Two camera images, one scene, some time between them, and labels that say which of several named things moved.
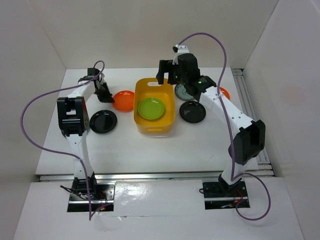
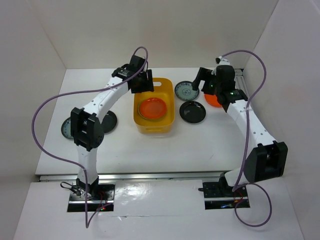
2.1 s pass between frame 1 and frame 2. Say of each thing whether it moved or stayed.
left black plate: stayed
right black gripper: moved
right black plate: stayed
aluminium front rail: stayed
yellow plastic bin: stayed
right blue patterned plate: stayed
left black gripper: moved
